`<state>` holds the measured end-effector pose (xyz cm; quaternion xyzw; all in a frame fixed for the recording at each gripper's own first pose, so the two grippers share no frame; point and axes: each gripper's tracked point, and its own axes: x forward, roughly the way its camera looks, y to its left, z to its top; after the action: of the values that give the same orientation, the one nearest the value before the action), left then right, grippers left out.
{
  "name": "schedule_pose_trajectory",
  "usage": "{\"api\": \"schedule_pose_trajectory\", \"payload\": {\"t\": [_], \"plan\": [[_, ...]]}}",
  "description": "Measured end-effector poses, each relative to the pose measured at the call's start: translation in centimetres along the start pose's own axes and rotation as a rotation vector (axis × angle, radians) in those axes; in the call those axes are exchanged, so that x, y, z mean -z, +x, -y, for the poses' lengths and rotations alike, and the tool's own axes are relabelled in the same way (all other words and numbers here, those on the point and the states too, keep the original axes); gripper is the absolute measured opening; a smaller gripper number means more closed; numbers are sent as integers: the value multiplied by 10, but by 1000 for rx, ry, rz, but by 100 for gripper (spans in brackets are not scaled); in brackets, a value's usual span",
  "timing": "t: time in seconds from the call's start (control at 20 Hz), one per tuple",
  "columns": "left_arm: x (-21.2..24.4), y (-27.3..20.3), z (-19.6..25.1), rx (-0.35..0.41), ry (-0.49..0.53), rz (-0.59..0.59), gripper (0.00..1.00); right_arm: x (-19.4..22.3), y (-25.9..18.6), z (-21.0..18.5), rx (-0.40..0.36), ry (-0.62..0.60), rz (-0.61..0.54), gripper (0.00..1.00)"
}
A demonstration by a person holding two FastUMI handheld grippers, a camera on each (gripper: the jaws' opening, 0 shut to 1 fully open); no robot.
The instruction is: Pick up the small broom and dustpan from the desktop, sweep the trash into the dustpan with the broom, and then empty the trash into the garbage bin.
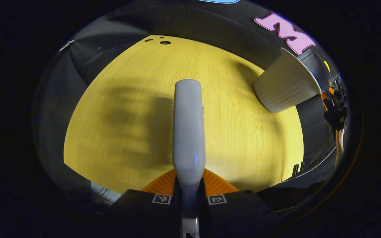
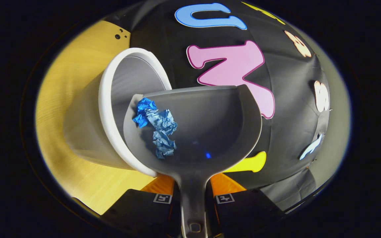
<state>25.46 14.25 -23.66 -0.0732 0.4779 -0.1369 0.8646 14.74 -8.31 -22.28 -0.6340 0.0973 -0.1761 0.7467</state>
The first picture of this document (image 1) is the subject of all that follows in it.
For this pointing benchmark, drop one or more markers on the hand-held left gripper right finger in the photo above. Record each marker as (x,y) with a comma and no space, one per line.
(236,208)

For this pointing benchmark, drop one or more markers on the wooden desktop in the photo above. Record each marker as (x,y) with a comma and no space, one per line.
(127,82)

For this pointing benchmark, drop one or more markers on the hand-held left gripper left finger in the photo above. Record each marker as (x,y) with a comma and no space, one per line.
(144,208)

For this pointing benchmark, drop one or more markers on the white ribbed garbage bin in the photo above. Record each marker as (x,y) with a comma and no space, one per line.
(283,86)

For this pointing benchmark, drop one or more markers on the silver metal clip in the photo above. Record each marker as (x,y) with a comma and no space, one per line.
(66,45)

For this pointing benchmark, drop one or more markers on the small grey broom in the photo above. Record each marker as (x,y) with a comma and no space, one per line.
(189,132)

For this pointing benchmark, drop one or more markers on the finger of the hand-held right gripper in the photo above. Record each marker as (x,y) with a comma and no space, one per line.
(325,101)

